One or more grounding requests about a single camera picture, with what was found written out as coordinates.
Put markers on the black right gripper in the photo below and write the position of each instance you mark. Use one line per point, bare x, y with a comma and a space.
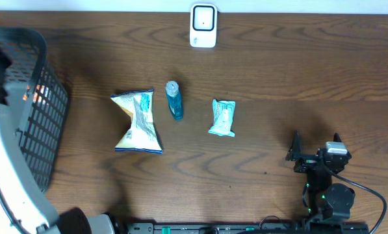
307, 161

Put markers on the mint green wipes pack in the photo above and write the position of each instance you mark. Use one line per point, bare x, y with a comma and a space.
223, 112

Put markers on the teal mouthwash bottle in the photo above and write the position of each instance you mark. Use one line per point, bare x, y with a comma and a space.
174, 100

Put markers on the white yellow snack bag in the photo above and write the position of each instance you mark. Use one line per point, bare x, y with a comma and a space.
141, 136

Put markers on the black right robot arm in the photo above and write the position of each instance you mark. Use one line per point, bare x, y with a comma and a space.
326, 201

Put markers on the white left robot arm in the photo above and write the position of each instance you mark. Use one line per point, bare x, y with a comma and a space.
23, 207

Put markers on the white barcode scanner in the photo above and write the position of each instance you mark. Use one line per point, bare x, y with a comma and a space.
203, 25

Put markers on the grey plastic basket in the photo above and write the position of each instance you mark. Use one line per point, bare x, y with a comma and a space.
37, 98

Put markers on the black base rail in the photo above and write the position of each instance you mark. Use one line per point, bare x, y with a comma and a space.
265, 227

